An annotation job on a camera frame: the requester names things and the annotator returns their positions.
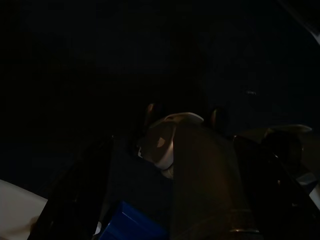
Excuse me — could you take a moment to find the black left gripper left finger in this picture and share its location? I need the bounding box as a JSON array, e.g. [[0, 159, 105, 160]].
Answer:
[[29, 136, 115, 240]]

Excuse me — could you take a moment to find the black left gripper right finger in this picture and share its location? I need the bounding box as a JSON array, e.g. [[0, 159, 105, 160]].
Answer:
[[233, 136, 320, 240]]

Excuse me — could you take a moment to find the blue box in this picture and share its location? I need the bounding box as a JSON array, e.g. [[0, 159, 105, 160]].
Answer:
[[99, 199, 173, 240]]

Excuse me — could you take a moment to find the robot right leg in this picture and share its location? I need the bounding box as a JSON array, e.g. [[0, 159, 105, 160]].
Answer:
[[261, 124, 313, 161]]

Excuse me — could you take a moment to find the black robot right foot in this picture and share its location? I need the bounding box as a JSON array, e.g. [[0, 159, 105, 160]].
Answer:
[[209, 107, 227, 130]]

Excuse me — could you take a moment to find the black robot foot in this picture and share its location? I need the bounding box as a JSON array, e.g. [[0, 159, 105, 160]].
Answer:
[[143, 102, 163, 126], [209, 107, 227, 130]]

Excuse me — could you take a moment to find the black robot left foot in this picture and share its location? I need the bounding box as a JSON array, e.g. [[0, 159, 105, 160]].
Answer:
[[143, 102, 163, 126]]

